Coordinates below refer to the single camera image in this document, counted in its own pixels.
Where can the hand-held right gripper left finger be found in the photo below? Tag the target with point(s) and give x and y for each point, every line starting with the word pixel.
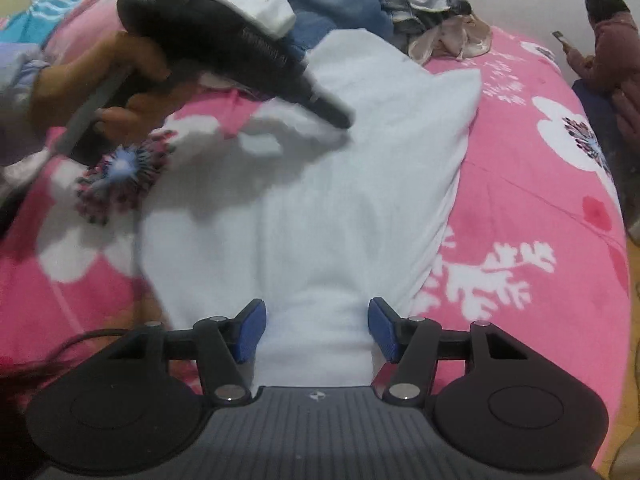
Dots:
pixel 250 331

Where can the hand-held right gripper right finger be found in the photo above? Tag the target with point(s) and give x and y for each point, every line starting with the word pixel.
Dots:
pixel 382 331

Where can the blue denim jacket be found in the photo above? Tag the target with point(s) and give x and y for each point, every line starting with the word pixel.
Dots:
pixel 330 0

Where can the beige garment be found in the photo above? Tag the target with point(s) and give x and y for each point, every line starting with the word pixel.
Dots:
pixel 450 40

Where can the black white plaid shirt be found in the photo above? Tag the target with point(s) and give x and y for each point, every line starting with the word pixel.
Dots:
pixel 400 10

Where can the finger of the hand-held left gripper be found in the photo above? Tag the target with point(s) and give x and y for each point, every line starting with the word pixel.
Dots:
pixel 327 107

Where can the pink teal patchwork quilt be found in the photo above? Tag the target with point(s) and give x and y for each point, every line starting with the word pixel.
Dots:
pixel 65 0

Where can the person's left hand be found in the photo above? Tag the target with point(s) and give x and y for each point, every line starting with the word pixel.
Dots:
pixel 75 80

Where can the white sweatshirt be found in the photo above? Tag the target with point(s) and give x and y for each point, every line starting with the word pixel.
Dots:
pixel 350 185

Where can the mobile phone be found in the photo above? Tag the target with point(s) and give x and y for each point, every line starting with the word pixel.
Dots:
pixel 560 38

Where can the white garment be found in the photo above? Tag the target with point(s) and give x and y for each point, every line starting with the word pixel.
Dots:
pixel 260 5

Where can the pink floral blanket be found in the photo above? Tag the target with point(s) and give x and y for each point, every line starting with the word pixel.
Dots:
pixel 525 200

